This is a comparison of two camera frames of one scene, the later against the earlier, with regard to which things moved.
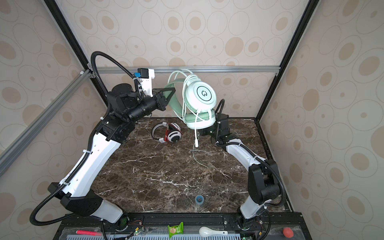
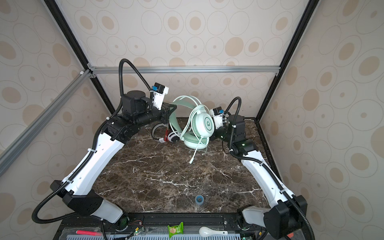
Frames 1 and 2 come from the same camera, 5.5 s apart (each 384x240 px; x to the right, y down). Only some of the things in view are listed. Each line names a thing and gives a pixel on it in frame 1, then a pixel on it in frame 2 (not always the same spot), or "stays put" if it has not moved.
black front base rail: [179, 226] stays put
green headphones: [192, 100] -> [202, 127]
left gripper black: [159, 98] -> [166, 111]
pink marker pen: [80, 232] stays put
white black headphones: [173, 133] stays put
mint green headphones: [196, 115] -> [198, 105]
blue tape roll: [199, 199] stays put
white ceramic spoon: [205, 232] stays put
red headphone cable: [166, 135] stays put
